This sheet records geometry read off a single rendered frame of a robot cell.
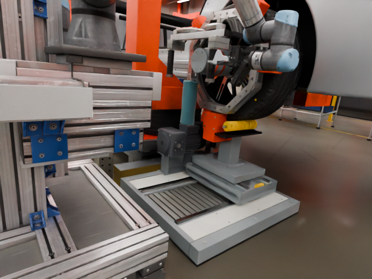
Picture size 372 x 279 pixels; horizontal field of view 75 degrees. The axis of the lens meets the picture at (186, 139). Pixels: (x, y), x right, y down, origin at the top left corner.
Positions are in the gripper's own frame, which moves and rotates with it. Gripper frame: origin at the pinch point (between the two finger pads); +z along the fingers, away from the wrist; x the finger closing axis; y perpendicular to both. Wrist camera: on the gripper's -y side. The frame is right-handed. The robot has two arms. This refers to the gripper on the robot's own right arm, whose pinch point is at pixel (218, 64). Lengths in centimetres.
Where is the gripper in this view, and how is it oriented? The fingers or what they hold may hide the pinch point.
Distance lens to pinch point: 114.5
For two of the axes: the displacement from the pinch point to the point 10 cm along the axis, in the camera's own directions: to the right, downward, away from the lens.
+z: -6.1, -2.6, 7.5
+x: -7.9, 0.9, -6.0
